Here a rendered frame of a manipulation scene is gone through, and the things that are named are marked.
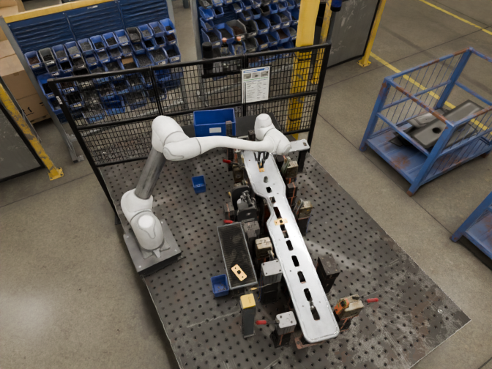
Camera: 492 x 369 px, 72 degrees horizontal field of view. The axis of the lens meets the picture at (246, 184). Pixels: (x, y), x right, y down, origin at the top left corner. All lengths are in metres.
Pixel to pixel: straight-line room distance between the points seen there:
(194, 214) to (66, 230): 1.53
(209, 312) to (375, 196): 2.22
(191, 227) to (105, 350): 1.16
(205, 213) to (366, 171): 2.04
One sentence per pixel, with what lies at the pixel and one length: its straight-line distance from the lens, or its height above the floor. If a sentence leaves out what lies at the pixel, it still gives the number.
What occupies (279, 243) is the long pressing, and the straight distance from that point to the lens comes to 2.06.
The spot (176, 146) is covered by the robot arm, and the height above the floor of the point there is 1.54.
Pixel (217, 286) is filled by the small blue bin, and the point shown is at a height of 0.70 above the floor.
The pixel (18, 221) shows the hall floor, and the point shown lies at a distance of 3.99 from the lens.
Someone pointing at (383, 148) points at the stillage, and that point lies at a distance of 4.03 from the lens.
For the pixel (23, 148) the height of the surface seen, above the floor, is 0.44.
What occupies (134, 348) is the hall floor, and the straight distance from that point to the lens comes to 2.98.
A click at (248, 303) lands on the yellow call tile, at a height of 1.16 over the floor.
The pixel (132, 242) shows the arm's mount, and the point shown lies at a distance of 2.39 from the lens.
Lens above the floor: 2.78
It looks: 50 degrees down
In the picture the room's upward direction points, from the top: straight up
